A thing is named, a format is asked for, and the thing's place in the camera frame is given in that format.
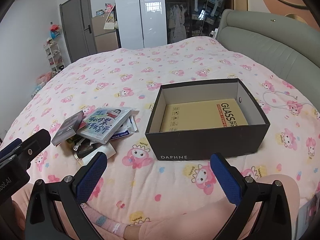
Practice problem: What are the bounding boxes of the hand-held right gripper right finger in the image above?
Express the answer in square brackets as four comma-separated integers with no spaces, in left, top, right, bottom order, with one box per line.
[210,152,299,240]

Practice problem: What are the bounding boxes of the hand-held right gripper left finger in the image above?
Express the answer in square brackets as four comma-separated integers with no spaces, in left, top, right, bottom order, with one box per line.
[25,152,108,240]

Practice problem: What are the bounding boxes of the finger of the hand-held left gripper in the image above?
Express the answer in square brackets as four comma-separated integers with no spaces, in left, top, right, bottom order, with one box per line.
[0,137,23,162]
[17,129,52,163]

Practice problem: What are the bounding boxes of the black cardboard shoe box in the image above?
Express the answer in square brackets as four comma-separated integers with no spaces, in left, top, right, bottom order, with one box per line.
[145,78,271,161]

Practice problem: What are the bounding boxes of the white wet wipes pack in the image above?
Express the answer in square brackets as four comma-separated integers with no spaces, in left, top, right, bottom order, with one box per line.
[110,115,138,141]

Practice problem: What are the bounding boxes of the white paper tube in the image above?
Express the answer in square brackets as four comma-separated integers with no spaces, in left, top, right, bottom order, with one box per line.
[82,145,117,166]

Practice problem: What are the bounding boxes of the small dark grey box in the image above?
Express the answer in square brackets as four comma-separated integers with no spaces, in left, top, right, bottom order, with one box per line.
[51,111,85,146]

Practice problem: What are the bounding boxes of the cartoon print plastic packet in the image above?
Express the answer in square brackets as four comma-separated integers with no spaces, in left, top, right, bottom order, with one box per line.
[77,107,134,145]

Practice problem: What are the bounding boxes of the pile of pink plush toys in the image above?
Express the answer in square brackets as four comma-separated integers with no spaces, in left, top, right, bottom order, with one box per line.
[31,71,53,98]

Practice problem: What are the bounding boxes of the flat yellow cardboard package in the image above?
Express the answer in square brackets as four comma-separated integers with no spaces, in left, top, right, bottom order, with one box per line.
[160,98,248,132]

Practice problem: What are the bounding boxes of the pink printed blanket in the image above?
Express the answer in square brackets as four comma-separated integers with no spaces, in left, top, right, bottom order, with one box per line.
[0,36,320,227]

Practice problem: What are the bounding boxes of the white shelf rack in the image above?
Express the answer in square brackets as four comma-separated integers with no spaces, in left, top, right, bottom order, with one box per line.
[43,40,66,73]

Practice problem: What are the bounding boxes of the grey door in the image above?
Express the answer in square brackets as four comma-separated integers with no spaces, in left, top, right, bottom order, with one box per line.
[59,0,98,63]

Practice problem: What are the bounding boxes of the grey-green padded headboard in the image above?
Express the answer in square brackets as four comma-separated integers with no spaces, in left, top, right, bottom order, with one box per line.
[215,9,320,96]

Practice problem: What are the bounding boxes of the small toys atop box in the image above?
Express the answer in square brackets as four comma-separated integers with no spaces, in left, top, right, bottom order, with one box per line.
[96,2,117,30]

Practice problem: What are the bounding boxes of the glass display cabinet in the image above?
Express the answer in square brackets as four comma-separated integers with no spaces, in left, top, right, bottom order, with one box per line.
[164,0,233,45]

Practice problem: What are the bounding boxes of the white glossy wardrobe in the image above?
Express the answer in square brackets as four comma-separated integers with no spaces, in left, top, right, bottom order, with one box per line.
[114,0,168,50]

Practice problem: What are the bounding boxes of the white cable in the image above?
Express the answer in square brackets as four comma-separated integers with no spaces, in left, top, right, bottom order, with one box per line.
[262,91,320,111]

